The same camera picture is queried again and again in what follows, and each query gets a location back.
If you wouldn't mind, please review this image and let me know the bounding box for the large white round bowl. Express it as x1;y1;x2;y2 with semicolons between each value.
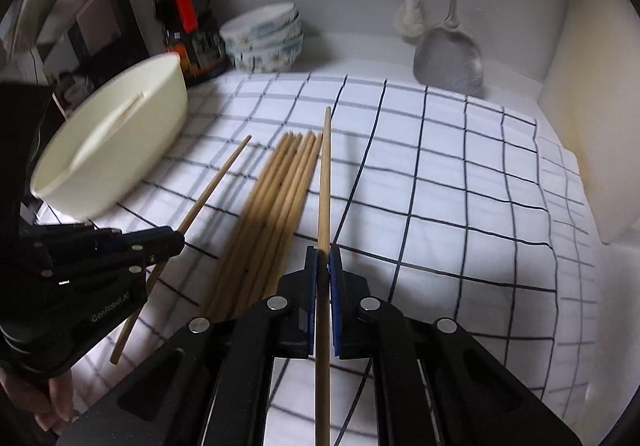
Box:
30;54;190;222

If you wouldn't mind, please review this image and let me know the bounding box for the person's left hand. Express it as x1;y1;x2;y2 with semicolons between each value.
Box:
0;366;76;433

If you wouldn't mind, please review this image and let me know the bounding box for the white cutting board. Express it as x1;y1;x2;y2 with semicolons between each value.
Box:
537;0;640;245

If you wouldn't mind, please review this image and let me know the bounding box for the metal spatula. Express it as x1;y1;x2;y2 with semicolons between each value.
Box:
412;0;485;97

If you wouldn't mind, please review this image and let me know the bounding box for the single wooden chopstick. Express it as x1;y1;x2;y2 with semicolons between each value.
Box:
110;135;252;365
314;106;333;446

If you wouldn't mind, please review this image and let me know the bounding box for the pile of wooden chopsticks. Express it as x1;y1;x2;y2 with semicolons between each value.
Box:
200;130;323;322

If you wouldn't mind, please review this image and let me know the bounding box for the white blue-checked cloth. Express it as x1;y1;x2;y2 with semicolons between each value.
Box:
37;71;601;446

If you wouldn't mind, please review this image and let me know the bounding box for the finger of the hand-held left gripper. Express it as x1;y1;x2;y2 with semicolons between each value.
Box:
45;225;186;283
20;222;123;252

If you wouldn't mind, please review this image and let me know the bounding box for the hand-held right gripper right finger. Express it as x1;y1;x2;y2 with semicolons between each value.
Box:
329;246;585;446

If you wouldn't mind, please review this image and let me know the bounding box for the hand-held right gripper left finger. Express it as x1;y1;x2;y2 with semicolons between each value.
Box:
55;246;321;446

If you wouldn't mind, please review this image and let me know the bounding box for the black range hood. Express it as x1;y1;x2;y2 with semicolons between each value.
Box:
0;0;151;92

